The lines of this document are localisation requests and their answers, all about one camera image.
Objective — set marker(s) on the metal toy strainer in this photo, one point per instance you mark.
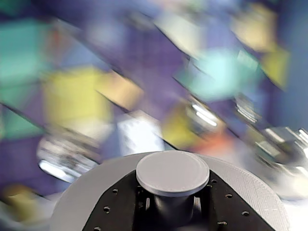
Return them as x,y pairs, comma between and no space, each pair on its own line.
65,158

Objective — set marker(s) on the shiny silver pot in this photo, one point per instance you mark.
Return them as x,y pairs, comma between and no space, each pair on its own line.
284,146

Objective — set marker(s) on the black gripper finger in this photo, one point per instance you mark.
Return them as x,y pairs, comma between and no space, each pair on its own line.
226,209
115,209

